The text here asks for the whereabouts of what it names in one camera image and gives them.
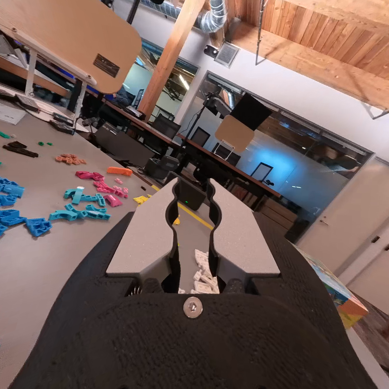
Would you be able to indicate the black tripod with camera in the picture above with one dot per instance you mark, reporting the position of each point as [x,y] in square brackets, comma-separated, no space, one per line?
[214,105]

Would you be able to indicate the pile of turquoise lego pieces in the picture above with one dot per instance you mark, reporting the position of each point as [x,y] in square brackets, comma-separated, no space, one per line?
[79,197]

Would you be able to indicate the grey door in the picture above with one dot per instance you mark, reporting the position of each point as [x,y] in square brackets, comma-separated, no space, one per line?
[370,270]
[349,206]

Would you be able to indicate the long dark wooden desk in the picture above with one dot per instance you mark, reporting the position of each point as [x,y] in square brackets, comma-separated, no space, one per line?
[231,166]
[142,120]

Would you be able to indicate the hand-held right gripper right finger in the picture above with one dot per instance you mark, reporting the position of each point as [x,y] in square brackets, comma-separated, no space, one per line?
[243,240]

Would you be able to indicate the orange lego brick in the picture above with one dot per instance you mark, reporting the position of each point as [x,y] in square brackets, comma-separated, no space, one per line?
[119,171]

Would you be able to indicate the black monitor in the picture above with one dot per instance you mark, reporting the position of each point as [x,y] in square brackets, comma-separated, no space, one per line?
[199,136]

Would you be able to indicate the black cabinet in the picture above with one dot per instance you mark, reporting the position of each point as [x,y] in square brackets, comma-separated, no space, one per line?
[121,146]

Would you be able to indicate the black office chair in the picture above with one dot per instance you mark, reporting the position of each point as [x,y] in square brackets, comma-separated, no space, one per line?
[165,126]

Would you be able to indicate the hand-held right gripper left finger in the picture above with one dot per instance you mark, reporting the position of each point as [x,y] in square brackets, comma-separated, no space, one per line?
[142,240]

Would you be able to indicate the white table frame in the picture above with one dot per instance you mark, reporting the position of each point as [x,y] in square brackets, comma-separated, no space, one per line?
[30,73]

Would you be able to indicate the silver ventilation duct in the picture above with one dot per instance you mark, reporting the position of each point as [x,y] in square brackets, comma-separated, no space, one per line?
[215,18]

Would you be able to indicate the white wall vent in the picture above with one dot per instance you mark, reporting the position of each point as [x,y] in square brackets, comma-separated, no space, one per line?
[226,54]

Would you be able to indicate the pile of salmon lego pieces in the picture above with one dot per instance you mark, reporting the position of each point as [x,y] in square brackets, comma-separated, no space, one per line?
[70,159]

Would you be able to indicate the white round mat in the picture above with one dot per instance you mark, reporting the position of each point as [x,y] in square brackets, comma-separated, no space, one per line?
[45,110]

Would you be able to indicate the metal ceiling hanger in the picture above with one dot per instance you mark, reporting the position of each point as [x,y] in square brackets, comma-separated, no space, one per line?
[259,36]

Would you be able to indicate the pile of white lego pieces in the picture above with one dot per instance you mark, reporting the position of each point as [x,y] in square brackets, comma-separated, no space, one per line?
[202,273]

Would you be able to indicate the teal green lego plate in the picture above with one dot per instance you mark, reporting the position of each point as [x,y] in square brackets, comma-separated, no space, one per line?
[3,135]

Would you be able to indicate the wooden support post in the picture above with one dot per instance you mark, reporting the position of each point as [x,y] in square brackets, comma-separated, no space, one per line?
[170,60]

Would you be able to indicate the small black device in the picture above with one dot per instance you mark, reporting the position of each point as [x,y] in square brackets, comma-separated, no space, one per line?
[159,167]

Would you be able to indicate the flat black battery pack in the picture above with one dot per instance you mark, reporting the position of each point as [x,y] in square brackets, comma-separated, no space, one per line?
[62,116]
[62,127]
[27,102]

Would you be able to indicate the tilted wooden tabletop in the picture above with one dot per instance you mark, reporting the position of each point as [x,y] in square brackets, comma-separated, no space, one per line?
[60,36]

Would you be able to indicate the small wooden board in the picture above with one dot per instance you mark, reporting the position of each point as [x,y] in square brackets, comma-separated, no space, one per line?
[234,133]

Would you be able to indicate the small white board stand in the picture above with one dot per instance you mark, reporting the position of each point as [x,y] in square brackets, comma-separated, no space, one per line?
[225,150]

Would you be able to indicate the colourful lego box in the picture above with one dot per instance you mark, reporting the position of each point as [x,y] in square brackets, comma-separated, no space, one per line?
[337,291]

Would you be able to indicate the black charger box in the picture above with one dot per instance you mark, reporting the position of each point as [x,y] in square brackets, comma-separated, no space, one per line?
[191,197]

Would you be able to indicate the black lego pieces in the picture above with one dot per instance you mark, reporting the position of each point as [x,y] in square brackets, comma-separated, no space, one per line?
[18,148]

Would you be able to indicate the stack of cardboard boxes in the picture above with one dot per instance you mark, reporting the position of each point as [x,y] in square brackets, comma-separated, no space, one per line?
[276,211]

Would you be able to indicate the pile of blue lego pieces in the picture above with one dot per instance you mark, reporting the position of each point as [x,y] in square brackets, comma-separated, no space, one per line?
[12,217]

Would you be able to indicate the pile of pink lego pieces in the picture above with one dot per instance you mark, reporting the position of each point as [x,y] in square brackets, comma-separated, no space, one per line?
[103,187]

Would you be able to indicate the pile of yellow lego pieces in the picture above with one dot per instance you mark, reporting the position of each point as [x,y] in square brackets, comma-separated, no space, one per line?
[141,199]

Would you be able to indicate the black square panel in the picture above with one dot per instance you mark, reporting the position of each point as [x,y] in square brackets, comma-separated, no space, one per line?
[249,112]

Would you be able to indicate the lego instruction booklet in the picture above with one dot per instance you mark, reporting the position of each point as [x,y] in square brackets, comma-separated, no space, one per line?
[10,115]

